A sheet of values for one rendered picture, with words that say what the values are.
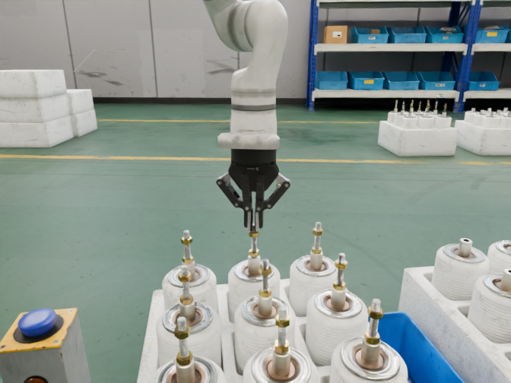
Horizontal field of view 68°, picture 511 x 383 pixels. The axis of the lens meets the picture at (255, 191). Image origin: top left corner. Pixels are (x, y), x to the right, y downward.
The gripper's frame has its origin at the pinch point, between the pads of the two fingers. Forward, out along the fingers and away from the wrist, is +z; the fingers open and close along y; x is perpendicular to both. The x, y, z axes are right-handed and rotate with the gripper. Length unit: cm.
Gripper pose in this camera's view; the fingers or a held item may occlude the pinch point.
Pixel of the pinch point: (253, 219)
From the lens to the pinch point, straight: 66.5
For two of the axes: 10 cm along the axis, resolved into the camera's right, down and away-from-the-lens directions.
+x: -1.2, 3.3, -9.4
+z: 0.0, 9.4, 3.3
